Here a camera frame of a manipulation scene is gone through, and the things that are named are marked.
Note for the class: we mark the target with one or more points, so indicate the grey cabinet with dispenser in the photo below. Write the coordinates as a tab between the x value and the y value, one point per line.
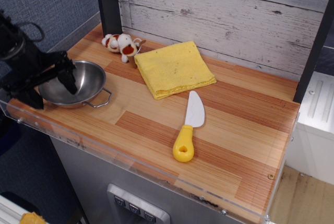
112	192

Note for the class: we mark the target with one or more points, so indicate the black right frame post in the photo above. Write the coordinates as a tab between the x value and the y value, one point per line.
315	52

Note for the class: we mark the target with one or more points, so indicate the yellow object bottom left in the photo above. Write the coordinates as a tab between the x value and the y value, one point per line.
32	218

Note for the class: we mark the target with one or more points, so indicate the black frame post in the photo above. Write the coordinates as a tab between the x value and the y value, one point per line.
315	52
110	16

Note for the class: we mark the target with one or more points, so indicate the white brown plush dog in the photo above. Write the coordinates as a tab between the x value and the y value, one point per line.
125	45

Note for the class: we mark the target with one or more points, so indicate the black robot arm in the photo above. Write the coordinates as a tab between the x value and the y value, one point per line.
14	39

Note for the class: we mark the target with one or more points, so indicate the black left frame post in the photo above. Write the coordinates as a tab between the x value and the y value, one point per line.
110	16

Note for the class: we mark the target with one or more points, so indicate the clear acrylic table guard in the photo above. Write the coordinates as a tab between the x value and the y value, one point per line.
239	151

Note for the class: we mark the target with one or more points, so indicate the folded yellow cloth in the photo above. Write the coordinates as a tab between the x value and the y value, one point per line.
173	69

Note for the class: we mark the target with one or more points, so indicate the stainless steel colander bowl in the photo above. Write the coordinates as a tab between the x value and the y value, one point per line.
90	79

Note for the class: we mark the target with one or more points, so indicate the white side cabinet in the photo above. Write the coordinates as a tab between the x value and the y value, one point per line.
311	148

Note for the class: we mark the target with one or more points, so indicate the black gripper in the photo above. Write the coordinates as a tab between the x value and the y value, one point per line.
22	71

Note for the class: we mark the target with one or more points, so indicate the yellow handled toy knife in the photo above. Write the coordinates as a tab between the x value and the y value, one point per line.
183	148

